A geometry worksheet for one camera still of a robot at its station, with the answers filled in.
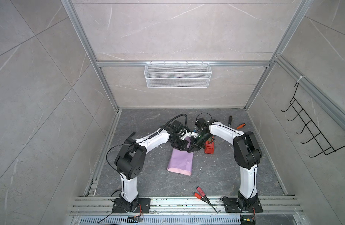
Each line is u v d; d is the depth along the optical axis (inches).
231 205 28.7
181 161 32.2
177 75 39.7
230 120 43.7
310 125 27.0
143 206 28.9
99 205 29.4
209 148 35.6
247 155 20.8
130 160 19.2
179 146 31.0
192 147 31.6
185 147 30.2
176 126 29.3
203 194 30.0
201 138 31.5
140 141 20.6
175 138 30.1
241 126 42.1
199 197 30.0
